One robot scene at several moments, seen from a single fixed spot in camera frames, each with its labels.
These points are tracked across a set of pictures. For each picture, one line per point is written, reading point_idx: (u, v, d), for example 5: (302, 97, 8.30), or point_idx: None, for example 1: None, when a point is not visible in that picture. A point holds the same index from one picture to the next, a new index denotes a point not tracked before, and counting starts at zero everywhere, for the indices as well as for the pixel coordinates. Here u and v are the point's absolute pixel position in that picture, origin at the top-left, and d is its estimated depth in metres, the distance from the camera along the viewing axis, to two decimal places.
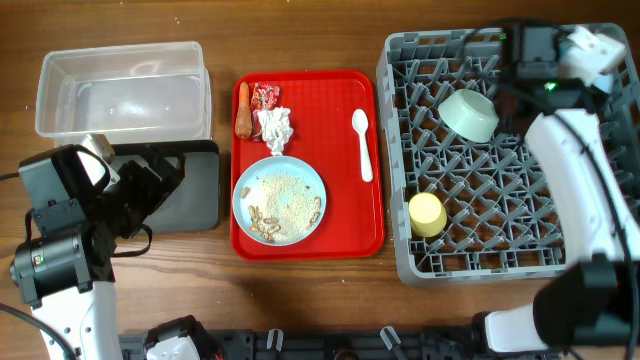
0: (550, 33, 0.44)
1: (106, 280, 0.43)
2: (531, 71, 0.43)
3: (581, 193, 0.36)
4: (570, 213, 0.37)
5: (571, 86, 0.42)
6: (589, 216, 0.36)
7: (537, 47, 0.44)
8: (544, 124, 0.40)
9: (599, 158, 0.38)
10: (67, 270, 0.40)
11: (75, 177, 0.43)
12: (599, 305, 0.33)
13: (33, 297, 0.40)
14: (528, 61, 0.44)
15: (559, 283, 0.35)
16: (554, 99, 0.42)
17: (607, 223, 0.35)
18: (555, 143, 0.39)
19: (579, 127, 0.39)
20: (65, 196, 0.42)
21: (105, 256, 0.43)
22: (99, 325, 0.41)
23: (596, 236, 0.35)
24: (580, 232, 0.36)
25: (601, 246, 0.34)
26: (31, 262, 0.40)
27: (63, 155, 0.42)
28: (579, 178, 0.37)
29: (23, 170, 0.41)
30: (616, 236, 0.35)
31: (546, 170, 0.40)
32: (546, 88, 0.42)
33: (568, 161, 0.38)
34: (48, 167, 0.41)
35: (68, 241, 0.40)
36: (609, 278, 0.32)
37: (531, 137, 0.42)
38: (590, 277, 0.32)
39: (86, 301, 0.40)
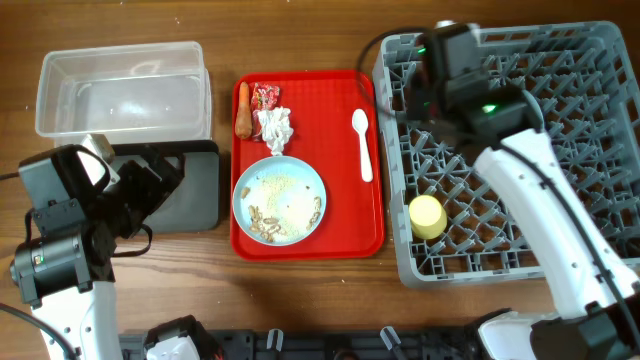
0: (470, 36, 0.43)
1: (106, 280, 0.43)
2: (460, 83, 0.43)
3: (552, 233, 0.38)
4: (546, 253, 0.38)
5: (513, 99, 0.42)
6: (569, 262, 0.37)
7: (468, 75, 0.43)
8: (491, 157, 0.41)
9: (563, 188, 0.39)
10: (67, 270, 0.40)
11: (74, 176, 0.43)
12: (605, 353, 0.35)
13: (33, 297, 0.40)
14: (455, 72, 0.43)
15: (564, 335, 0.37)
16: (494, 118, 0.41)
17: (589, 267, 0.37)
18: (512, 180, 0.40)
19: (532, 155, 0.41)
20: (65, 197, 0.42)
21: (105, 255, 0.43)
22: (99, 325, 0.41)
23: (582, 283, 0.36)
24: (564, 280, 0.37)
25: (589, 297, 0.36)
26: (31, 262, 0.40)
27: (62, 154, 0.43)
28: (548, 215, 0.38)
29: (23, 170, 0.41)
30: (602, 279, 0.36)
31: (506, 199, 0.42)
32: (483, 110, 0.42)
33: (533, 199, 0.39)
34: (48, 167, 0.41)
35: (67, 241, 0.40)
36: (607, 333, 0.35)
37: (480, 166, 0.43)
38: (593, 336, 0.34)
39: (86, 301, 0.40)
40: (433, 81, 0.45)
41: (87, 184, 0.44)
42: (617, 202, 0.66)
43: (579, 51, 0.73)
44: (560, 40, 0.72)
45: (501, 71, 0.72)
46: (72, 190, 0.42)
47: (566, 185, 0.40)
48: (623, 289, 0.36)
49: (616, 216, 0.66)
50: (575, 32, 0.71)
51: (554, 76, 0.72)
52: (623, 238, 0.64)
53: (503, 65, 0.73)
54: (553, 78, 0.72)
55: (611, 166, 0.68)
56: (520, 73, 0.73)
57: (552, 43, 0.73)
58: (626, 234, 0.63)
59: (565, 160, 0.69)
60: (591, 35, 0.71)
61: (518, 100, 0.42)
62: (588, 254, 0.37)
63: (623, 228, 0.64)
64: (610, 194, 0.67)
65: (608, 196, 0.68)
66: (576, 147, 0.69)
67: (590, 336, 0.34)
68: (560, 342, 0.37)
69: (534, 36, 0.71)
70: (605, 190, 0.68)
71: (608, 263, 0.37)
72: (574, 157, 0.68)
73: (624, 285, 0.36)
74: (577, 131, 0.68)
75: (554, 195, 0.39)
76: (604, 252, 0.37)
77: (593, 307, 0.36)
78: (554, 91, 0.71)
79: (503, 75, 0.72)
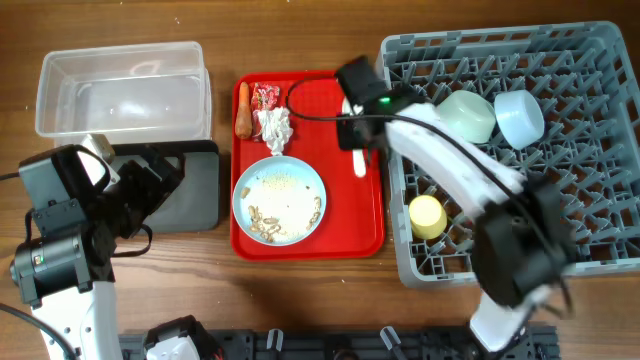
0: (369, 66, 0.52)
1: (106, 280, 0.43)
2: (364, 98, 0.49)
3: (444, 165, 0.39)
4: (449, 183, 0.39)
5: (402, 93, 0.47)
6: (460, 176, 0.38)
7: (367, 89, 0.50)
8: (390, 130, 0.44)
9: (447, 130, 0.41)
10: (67, 270, 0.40)
11: (74, 176, 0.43)
12: (515, 248, 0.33)
13: (33, 297, 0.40)
14: (360, 93, 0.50)
15: (483, 249, 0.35)
16: (392, 108, 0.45)
17: (477, 173, 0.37)
18: (409, 138, 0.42)
19: (419, 116, 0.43)
20: (65, 197, 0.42)
21: (105, 256, 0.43)
22: (99, 325, 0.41)
23: (473, 192, 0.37)
24: (464, 195, 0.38)
25: (480, 194, 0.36)
26: (31, 262, 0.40)
27: (61, 155, 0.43)
28: (435, 153, 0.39)
29: (23, 170, 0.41)
30: (488, 179, 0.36)
31: (415, 159, 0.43)
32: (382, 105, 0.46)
33: (427, 144, 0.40)
34: (49, 167, 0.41)
35: (67, 241, 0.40)
36: (503, 221, 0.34)
37: (395, 144, 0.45)
38: (490, 223, 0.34)
39: (86, 301, 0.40)
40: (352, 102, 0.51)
41: (86, 184, 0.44)
42: (617, 201, 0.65)
43: (579, 51, 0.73)
44: (560, 40, 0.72)
45: (501, 71, 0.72)
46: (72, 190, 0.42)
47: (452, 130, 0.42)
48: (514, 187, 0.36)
49: (616, 217, 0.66)
50: (575, 32, 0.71)
51: (554, 76, 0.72)
52: (623, 239, 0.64)
53: (502, 65, 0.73)
54: (553, 79, 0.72)
55: (611, 166, 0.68)
56: (520, 73, 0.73)
57: (552, 43, 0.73)
58: (626, 234, 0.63)
59: (565, 160, 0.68)
60: (592, 35, 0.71)
61: (412, 97, 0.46)
62: (472, 167, 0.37)
63: (623, 227, 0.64)
64: (610, 193, 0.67)
65: (608, 195, 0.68)
66: (576, 147, 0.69)
67: (489, 227, 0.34)
68: (482, 255, 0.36)
69: (534, 36, 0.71)
70: (605, 189, 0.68)
71: (496, 171, 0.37)
72: (574, 157, 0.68)
73: (510, 180, 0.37)
74: (578, 131, 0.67)
75: (442, 136, 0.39)
76: (488, 163, 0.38)
77: (486, 201, 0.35)
78: (554, 91, 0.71)
79: (503, 75, 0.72)
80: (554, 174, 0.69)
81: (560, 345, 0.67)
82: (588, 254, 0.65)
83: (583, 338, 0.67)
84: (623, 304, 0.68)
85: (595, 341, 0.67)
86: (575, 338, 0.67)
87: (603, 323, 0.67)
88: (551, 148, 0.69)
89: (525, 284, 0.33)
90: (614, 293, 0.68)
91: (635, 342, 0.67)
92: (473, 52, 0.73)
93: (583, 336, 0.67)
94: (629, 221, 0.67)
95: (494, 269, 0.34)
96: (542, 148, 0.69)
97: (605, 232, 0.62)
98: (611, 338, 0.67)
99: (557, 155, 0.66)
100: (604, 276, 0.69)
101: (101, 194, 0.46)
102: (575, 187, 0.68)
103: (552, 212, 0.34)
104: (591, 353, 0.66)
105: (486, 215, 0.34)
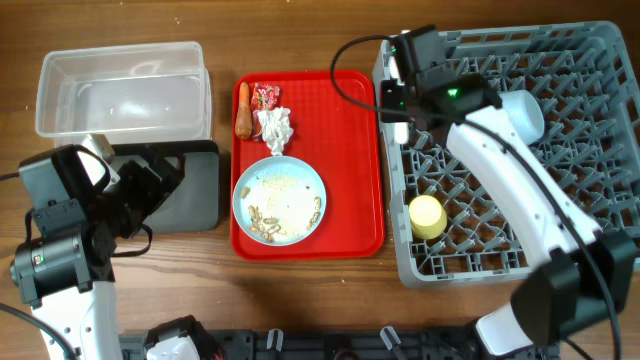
0: (437, 36, 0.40)
1: (106, 280, 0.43)
2: (430, 81, 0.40)
3: (515, 193, 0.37)
4: (514, 211, 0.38)
5: (478, 83, 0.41)
6: (532, 214, 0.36)
7: (434, 71, 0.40)
8: (456, 133, 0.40)
9: (523, 151, 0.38)
10: (67, 270, 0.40)
11: (74, 176, 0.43)
12: (571, 298, 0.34)
13: (33, 297, 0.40)
14: (425, 70, 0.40)
15: (532, 288, 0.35)
16: (461, 105, 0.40)
17: (552, 217, 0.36)
18: (476, 149, 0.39)
19: (493, 126, 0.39)
20: (65, 196, 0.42)
21: (105, 255, 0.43)
22: (99, 325, 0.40)
23: (545, 232, 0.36)
24: (531, 234, 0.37)
25: (554, 243, 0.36)
26: (31, 262, 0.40)
27: (62, 154, 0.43)
28: (510, 179, 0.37)
29: (23, 170, 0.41)
30: (563, 227, 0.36)
31: (475, 170, 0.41)
32: (448, 96, 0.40)
33: (499, 164, 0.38)
34: (49, 167, 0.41)
35: (67, 241, 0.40)
36: (571, 275, 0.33)
37: (449, 142, 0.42)
38: (560, 279, 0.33)
39: (86, 301, 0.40)
40: (409, 82, 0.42)
41: (87, 183, 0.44)
42: (617, 201, 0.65)
43: (579, 51, 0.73)
44: (559, 40, 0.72)
45: (501, 71, 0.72)
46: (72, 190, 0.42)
47: (526, 149, 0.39)
48: (588, 239, 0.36)
49: (616, 216, 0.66)
50: (575, 32, 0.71)
51: (554, 76, 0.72)
52: (623, 239, 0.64)
53: (503, 65, 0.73)
54: (553, 79, 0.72)
55: (611, 166, 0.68)
56: (520, 73, 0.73)
57: (552, 43, 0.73)
58: None
59: (565, 160, 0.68)
60: (591, 35, 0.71)
61: (485, 89, 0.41)
62: (547, 204, 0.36)
63: (623, 227, 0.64)
64: (610, 193, 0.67)
65: (608, 195, 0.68)
66: (576, 147, 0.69)
67: (554, 278, 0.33)
68: (528, 293, 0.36)
69: (534, 36, 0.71)
70: (605, 189, 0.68)
71: (572, 217, 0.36)
72: (574, 157, 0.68)
73: (587, 230, 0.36)
74: (578, 131, 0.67)
75: (516, 157, 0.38)
76: (565, 205, 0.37)
77: (558, 251, 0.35)
78: (554, 91, 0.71)
79: (503, 75, 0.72)
80: (555, 174, 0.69)
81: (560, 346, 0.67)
82: None
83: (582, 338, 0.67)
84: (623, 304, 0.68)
85: (595, 341, 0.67)
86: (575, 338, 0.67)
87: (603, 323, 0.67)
88: (551, 148, 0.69)
89: (565, 328, 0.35)
90: None
91: (635, 342, 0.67)
92: (473, 52, 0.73)
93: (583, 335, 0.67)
94: (629, 221, 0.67)
95: (537, 310, 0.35)
96: (542, 147, 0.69)
97: None
98: (611, 338, 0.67)
99: (558, 155, 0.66)
100: None
101: (102, 194, 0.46)
102: (575, 188, 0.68)
103: (618, 269, 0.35)
104: (590, 353, 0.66)
105: (555, 266, 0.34)
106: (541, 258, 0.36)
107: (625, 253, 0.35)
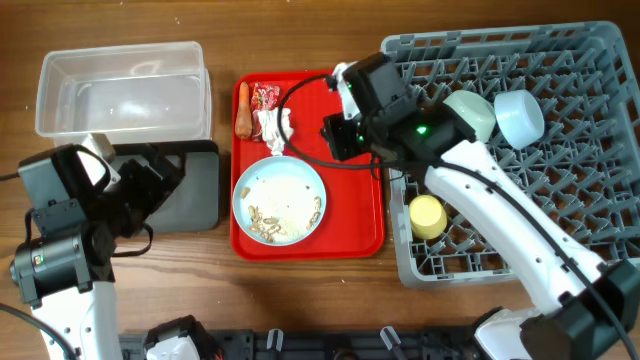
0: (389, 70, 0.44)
1: (106, 280, 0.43)
2: (390, 114, 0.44)
3: (510, 235, 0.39)
4: (512, 253, 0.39)
5: (446, 117, 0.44)
6: (533, 258, 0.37)
7: (395, 107, 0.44)
8: (437, 176, 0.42)
9: (507, 186, 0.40)
10: (67, 270, 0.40)
11: (74, 176, 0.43)
12: (590, 341, 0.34)
13: (33, 297, 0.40)
14: (385, 105, 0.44)
15: (546, 337, 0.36)
16: (430, 142, 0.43)
17: (552, 258, 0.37)
18: (459, 190, 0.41)
19: (472, 164, 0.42)
20: (65, 196, 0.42)
21: (105, 256, 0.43)
22: (99, 325, 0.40)
23: (550, 278, 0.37)
24: (534, 276, 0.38)
25: (561, 289, 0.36)
26: (31, 262, 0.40)
27: (61, 154, 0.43)
28: (500, 219, 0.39)
29: (23, 170, 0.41)
30: (566, 267, 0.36)
31: (462, 209, 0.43)
32: (416, 132, 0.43)
33: (485, 204, 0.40)
34: (48, 167, 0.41)
35: (67, 241, 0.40)
36: (586, 321, 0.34)
37: (430, 184, 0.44)
38: (573, 327, 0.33)
39: (86, 301, 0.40)
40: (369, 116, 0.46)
41: (86, 183, 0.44)
42: (617, 201, 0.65)
43: (579, 51, 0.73)
44: (560, 40, 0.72)
45: (501, 71, 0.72)
46: (72, 190, 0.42)
47: (511, 184, 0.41)
48: (593, 276, 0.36)
49: (616, 216, 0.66)
50: (575, 32, 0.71)
51: (554, 77, 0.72)
52: (623, 238, 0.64)
53: (502, 65, 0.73)
54: (553, 79, 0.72)
55: (611, 166, 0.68)
56: (520, 73, 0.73)
57: (552, 43, 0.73)
58: (626, 234, 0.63)
59: (565, 160, 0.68)
60: (592, 35, 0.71)
61: (454, 122, 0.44)
62: (546, 246, 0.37)
63: (623, 227, 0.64)
64: (610, 193, 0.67)
65: (608, 195, 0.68)
66: (576, 147, 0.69)
67: (571, 331, 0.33)
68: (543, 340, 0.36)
69: (534, 36, 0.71)
70: (605, 189, 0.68)
71: (571, 254, 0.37)
72: (574, 157, 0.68)
73: (591, 266, 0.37)
74: (578, 131, 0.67)
75: (502, 196, 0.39)
76: (563, 241, 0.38)
77: (565, 297, 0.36)
78: (554, 91, 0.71)
79: (503, 75, 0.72)
80: (554, 174, 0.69)
81: None
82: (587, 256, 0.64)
83: None
84: None
85: None
86: None
87: None
88: (551, 148, 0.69)
89: None
90: None
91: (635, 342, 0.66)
92: (473, 52, 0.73)
93: None
94: (629, 221, 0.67)
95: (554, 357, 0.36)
96: (542, 148, 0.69)
97: (606, 232, 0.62)
98: None
99: (558, 155, 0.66)
100: None
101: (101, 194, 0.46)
102: (575, 187, 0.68)
103: (629, 300, 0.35)
104: None
105: (567, 316, 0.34)
106: (551, 305, 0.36)
107: (631, 280, 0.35)
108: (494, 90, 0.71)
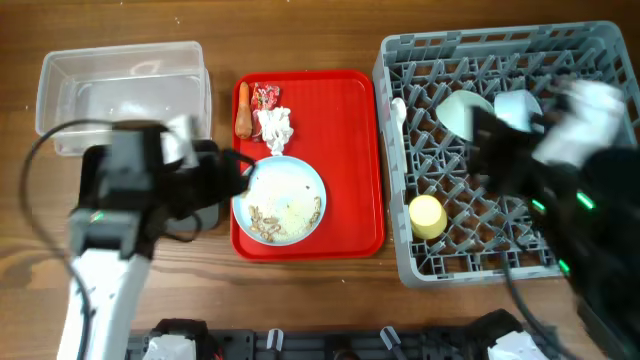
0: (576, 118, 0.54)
1: (147, 258, 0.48)
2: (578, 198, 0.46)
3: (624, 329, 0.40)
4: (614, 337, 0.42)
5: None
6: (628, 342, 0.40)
7: (596, 182, 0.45)
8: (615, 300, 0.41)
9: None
10: (116, 238, 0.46)
11: (154, 153, 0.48)
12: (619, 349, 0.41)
13: (79, 249, 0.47)
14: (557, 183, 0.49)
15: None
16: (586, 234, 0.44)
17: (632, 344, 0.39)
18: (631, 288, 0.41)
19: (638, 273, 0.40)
20: (140, 169, 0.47)
21: (154, 234, 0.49)
22: (122, 294, 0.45)
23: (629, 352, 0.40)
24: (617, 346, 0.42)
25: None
26: (88, 219, 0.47)
27: (154, 131, 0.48)
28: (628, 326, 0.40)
29: (115, 137, 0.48)
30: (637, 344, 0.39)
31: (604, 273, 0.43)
32: (588, 214, 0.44)
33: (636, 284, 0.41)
34: (137, 138, 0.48)
35: (125, 213, 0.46)
36: None
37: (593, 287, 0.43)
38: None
39: (120, 269, 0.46)
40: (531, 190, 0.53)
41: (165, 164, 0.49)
42: None
43: (578, 51, 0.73)
44: (559, 40, 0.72)
45: (501, 71, 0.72)
46: (149, 168, 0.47)
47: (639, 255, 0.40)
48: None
49: None
50: (575, 32, 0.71)
51: (554, 77, 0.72)
52: None
53: (502, 65, 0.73)
54: (553, 79, 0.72)
55: None
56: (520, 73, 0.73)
57: (552, 43, 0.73)
58: None
59: None
60: (592, 35, 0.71)
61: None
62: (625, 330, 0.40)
63: None
64: None
65: None
66: None
67: None
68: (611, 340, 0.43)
69: (534, 36, 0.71)
70: None
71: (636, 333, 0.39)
72: None
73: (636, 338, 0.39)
74: None
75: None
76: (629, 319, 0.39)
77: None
78: (554, 91, 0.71)
79: (503, 75, 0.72)
80: None
81: (560, 345, 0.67)
82: None
83: (582, 337, 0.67)
84: None
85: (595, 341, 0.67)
86: (575, 338, 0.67)
87: None
88: None
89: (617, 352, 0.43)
90: None
91: None
92: (473, 51, 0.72)
93: (583, 335, 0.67)
94: None
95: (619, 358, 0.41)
96: None
97: None
98: None
99: None
100: None
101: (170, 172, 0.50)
102: None
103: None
104: (590, 353, 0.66)
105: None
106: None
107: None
108: (494, 90, 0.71)
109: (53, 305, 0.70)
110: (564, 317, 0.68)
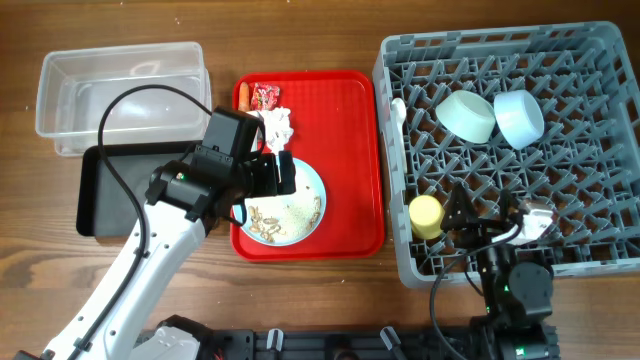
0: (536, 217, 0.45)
1: (205, 226, 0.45)
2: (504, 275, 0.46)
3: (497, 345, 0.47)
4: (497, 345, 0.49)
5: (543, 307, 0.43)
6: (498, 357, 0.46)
7: (520, 281, 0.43)
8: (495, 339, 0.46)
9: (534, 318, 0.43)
10: (189, 201, 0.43)
11: (243, 142, 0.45)
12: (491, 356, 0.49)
13: (153, 197, 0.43)
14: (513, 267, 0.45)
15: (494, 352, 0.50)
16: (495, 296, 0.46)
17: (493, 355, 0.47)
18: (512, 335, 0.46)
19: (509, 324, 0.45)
20: (228, 151, 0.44)
21: (220, 212, 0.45)
22: (176, 248, 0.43)
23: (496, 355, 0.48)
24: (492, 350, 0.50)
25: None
26: (173, 176, 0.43)
27: (249, 123, 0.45)
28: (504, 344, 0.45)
29: (217, 115, 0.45)
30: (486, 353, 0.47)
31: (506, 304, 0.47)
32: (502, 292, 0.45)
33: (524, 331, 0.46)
34: (235, 124, 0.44)
35: (202, 185, 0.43)
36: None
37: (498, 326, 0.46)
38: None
39: (183, 225, 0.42)
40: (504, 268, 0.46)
41: (249, 150, 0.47)
42: (617, 201, 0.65)
43: (578, 51, 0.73)
44: (559, 40, 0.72)
45: (501, 71, 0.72)
46: (236, 150, 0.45)
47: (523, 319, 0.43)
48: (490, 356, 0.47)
49: (616, 216, 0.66)
50: (575, 32, 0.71)
51: (554, 77, 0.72)
52: (623, 239, 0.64)
53: (502, 65, 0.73)
54: (553, 79, 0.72)
55: (611, 166, 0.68)
56: (520, 73, 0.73)
57: (551, 43, 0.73)
58: (626, 234, 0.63)
59: (565, 160, 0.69)
60: (591, 35, 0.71)
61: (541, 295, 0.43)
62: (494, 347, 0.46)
63: (623, 227, 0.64)
64: (610, 193, 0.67)
65: (608, 195, 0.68)
66: (576, 147, 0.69)
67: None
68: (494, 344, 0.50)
69: (534, 36, 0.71)
70: (605, 189, 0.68)
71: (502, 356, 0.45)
72: (574, 157, 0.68)
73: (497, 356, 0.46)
74: (577, 132, 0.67)
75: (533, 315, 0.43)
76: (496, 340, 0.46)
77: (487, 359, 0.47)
78: (554, 91, 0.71)
79: (503, 75, 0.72)
80: (554, 174, 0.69)
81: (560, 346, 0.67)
82: (588, 254, 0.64)
83: (582, 337, 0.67)
84: (623, 304, 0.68)
85: (596, 341, 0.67)
86: (575, 339, 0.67)
87: (602, 323, 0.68)
88: (551, 148, 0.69)
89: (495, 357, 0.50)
90: (614, 293, 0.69)
91: (634, 342, 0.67)
92: (473, 52, 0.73)
93: (583, 335, 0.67)
94: (628, 220, 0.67)
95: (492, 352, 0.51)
96: (542, 148, 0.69)
97: (606, 232, 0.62)
98: (612, 338, 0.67)
99: (558, 155, 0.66)
100: (604, 277, 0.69)
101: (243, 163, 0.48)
102: (575, 187, 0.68)
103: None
104: (590, 354, 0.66)
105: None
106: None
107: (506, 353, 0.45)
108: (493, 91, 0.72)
109: (52, 305, 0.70)
110: (564, 317, 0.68)
